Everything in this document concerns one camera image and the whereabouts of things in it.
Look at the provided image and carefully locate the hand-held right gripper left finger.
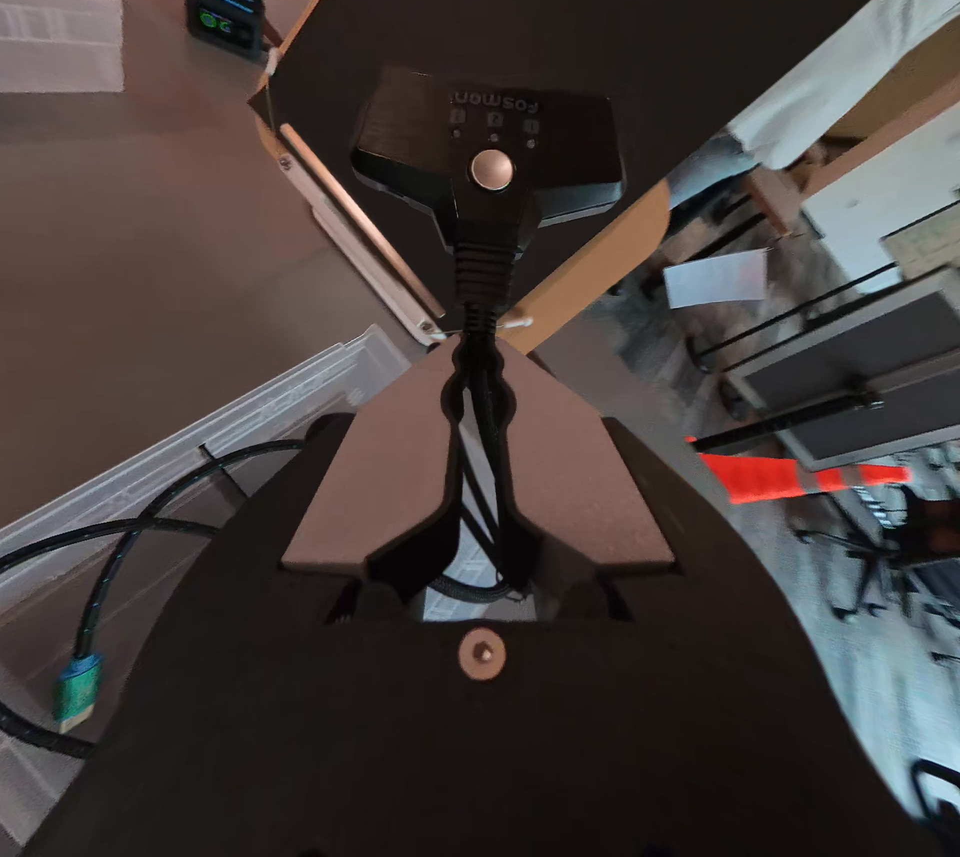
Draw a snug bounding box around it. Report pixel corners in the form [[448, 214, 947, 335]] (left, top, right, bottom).
[[279, 335, 466, 603]]

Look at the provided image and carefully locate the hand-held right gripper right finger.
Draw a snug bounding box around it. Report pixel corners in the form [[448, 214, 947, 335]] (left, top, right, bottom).
[[493, 339, 678, 592]]

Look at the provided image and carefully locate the black braided hdmi cable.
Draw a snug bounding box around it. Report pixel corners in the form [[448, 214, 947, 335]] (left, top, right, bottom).
[[0, 515, 222, 761], [51, 438, 309, 736]]

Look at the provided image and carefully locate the hdmi switch box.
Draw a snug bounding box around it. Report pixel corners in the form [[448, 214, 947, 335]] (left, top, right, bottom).
[[349, 65, 626, 257]]

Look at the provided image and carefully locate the orange striped bar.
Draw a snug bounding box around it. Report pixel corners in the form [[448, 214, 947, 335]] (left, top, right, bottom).
[[684, 435, 914, 507]]

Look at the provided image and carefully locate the white paper tag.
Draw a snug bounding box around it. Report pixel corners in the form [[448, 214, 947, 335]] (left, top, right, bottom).
[[662, 249, 771, 312]]

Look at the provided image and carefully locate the black office chair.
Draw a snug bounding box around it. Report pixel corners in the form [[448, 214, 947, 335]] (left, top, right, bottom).
[[793, 482, 960, 622]]

